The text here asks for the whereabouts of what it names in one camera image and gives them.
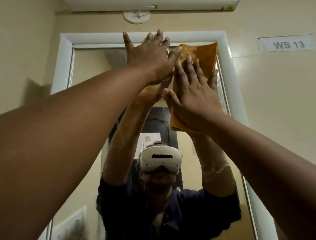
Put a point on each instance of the person's left hand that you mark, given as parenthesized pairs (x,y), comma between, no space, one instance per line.
(148,59)

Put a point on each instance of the person's right hand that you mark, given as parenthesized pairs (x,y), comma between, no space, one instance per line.
(195,101)

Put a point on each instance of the person's right little finger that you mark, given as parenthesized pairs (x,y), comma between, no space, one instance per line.
(213,79)

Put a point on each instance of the person's left little finger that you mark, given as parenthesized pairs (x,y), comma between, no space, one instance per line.
(128,44)

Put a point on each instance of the person's left thumb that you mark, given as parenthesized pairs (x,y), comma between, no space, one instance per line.
(174,56)

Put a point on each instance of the person's left middle finger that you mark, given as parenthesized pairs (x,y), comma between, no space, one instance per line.
(158,37)

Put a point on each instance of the person's right middle finger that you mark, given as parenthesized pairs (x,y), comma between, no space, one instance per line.
(190,69)

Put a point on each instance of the person's right thumb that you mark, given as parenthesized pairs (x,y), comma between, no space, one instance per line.
(170,96)

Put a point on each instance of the orange cleaning cloth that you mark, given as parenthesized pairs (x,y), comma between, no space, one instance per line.
(207,56)

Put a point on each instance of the person's right forearm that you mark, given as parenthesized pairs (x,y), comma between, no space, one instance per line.
(271,173)

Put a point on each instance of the person's left forearm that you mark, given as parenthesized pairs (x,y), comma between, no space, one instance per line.
(61,143)

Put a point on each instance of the round white wall fixture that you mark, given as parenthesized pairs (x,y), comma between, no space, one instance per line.
(136,17)

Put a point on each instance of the long white wall unit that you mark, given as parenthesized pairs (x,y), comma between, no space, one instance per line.
(148,5)

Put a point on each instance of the white framed wall mirror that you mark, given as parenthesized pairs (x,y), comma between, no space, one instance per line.
(86,64)

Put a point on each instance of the white paper wall label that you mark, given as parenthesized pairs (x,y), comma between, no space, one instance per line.
(286,44)

